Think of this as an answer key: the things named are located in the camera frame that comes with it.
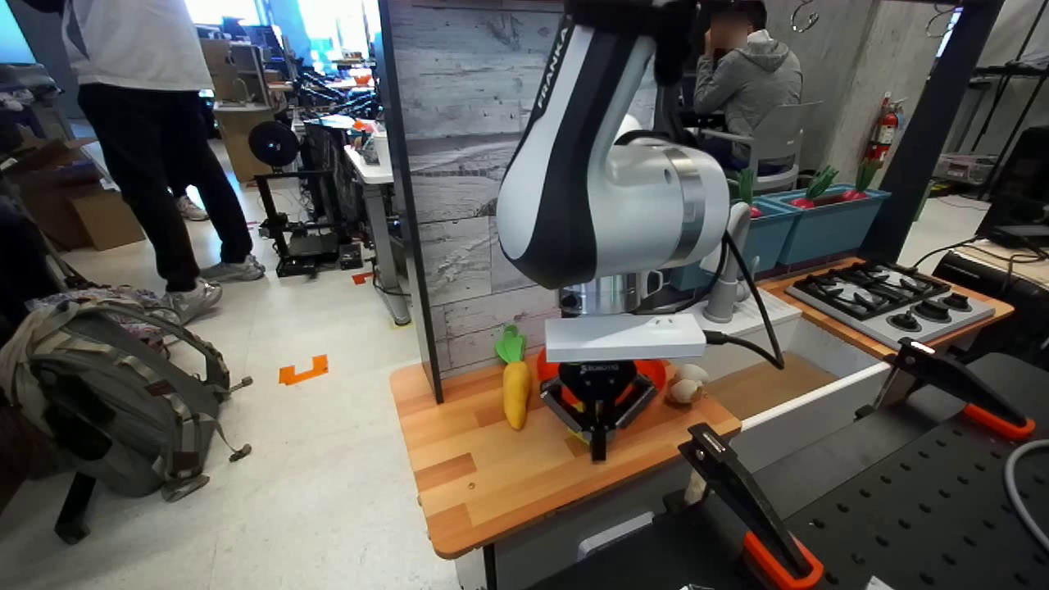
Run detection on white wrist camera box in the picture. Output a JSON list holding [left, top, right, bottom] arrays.
[[544, 315, 705, 363]]

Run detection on orange plate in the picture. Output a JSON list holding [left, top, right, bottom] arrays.
[[530, 350, 671, 420]]

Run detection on seated person grey hoodie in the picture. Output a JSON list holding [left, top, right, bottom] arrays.
[[693, 0, 803, 173]]

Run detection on far black orange clamp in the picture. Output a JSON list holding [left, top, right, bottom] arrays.
[[875, 337, 1037, 441]]

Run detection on black orange clamp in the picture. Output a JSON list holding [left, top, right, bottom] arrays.
[[875, 337, 1037, 441], [678, 421, 825, 590]]

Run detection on red fire extinguisher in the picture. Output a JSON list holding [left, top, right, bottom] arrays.
[[865, 96, 902, 166]]

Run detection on grey toy faucet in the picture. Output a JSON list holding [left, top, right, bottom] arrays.
[[705, 203, 750, 324]]

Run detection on grey backpack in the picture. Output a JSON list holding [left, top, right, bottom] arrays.
[[0, 289, 254, 501]]

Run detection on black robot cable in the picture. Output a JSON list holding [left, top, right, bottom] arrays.
[[611, 127, 787, 374]]

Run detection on blue bin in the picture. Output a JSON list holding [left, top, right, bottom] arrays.
[[740, 200, 797, 275], [760, 183, 890, 265]]

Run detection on white toy sink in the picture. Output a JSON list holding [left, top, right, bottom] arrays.
[[668, 290, 890, 429]]

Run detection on right blue bin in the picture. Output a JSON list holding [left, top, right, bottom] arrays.
[[760, 183, 890, 265]]

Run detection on left blue bin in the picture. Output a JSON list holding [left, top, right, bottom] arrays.
[[740, 200, 797, 275]]

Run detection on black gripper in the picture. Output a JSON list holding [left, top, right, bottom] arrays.
[[540, 356, 662, 465]]

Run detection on near black orange clamp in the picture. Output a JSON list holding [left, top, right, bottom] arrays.
[[678, 421, 825, 590]]

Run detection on toy stove top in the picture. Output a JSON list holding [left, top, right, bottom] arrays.
[[791, 261, 995, 346]]

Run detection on grey wood backdrop panel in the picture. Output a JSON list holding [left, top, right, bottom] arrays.
[[381, 0, 564, 400]]

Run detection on standing person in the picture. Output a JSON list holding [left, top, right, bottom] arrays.
[[25, 0, 266, 322]]

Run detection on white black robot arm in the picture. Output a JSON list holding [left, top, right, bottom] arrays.
[[497, 0, 730, 463]]

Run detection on yellow toy corn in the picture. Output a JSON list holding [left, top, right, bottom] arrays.
[[497, 324, 530, 429]]

